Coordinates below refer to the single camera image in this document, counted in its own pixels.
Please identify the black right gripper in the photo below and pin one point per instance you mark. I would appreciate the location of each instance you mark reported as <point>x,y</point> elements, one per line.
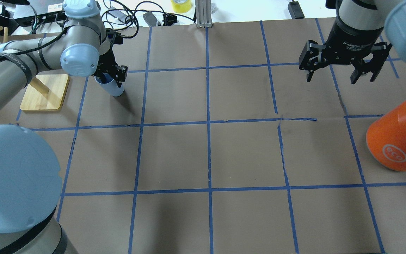
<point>351,41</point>

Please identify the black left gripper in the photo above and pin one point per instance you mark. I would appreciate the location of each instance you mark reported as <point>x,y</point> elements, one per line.
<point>110,67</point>

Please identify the light blue cup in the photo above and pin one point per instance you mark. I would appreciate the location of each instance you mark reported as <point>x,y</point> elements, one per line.
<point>112,88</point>

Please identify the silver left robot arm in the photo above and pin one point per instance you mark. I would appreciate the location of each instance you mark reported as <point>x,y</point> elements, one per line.
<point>30,185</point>

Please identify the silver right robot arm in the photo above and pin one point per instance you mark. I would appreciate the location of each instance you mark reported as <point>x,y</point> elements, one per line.
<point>372,14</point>

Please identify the black power adapter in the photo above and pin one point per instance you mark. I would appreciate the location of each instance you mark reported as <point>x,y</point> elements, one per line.
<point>295,10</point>

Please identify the yellow tape roll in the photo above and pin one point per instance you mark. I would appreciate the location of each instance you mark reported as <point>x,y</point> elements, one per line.
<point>181,6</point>

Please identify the orange can with silver lid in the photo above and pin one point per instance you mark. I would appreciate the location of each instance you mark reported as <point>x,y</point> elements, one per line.
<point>386,139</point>

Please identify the aluminium frame post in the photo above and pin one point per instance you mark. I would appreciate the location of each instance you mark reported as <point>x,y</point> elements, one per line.
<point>203,14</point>

